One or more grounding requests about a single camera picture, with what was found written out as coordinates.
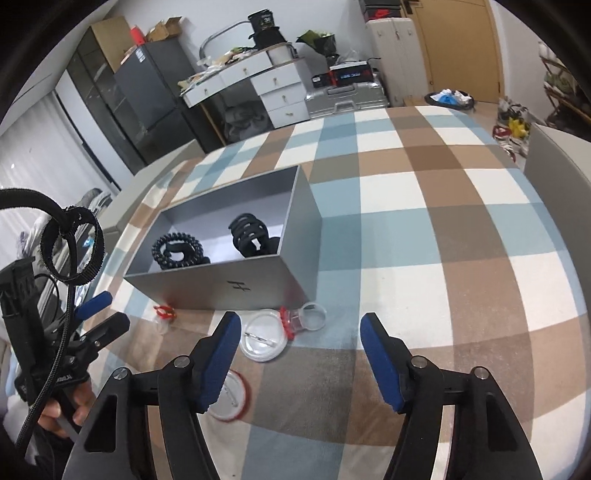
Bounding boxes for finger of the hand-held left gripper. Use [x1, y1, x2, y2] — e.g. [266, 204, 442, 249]
[75, 291, 114, 322]
[69, 312, 131, 361]

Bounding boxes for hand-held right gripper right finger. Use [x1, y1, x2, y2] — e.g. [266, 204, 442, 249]
[360, 313, 543, 480]

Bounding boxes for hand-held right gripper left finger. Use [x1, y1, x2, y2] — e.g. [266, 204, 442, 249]
[62, 311, 243, 480]

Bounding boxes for red rimmed round badge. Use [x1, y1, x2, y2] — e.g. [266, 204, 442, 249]
[207, 369, 253, 424]

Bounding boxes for white round pin badge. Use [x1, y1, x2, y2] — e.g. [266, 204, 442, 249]
[239, 309, 290, 363]

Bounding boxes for silver box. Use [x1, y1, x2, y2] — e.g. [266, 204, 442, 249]
[123, 165, 322, 311]

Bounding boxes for black spiral hair tie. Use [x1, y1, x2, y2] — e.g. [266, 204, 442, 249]
[151, 232, 207, 271]

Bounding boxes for black hair claw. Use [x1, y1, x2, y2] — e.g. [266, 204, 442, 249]
[228, 213, 281, 258]

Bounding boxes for person's left hand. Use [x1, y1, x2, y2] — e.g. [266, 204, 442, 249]
[38, 382, 96, 439]

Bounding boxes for plaid tablecloth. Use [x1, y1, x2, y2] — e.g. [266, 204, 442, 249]
[92, 105, 591, 480]

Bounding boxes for dark glass cabinet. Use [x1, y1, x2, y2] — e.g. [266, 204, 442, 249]
[66, 34, 149, 179]

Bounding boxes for dark grey fridge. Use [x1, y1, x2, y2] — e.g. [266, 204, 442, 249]
[113, 37, 205, 165]

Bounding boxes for plain grey cabinet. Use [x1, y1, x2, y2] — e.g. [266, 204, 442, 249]
[523, 122, 591, 260]

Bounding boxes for flat cardboard sheet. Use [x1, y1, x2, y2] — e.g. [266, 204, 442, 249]
[89, 16, 133, 73]

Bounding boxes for silver suitcase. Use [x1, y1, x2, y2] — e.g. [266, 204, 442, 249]
[304, 76, 387, 121]

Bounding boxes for shoes on floor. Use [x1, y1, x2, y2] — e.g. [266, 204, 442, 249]
[491, 96, 533, 158]

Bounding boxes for basket of clothes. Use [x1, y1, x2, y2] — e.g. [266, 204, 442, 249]
[424, 89, 476, 112]

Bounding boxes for open cardboard box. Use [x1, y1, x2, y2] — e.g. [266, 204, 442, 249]
[145, 17, 184, 44]

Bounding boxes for white desk with drawers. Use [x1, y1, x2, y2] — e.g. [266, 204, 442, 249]
[180, 44, 310, 149]

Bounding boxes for black and red device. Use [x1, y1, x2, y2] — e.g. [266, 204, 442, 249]
[328, 62, 374, 89]

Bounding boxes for white suitcase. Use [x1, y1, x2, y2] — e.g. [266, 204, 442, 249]
[366, 16, 430, 108]

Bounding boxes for wooden door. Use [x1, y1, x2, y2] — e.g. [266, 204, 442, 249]
[406, 0, 502, 105]

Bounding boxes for black bag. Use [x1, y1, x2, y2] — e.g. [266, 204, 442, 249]
[246, 10, 287, 47]

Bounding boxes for black wrapped flower bouquet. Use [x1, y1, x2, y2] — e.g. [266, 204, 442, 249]
[295, 28, 341, 66]

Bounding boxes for wooden shoe rack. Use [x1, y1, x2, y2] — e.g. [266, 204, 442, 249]
[537, 41, 591, 133]

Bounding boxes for black shoe box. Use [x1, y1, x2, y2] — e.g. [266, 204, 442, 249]
[357, 0, 407, 22]

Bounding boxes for black cable with velcro strap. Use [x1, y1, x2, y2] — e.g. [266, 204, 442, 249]
[0, 188, 108, 462]

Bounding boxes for arched metal frame mirror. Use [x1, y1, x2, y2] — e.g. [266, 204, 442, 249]
[199, 20, 260, 62]

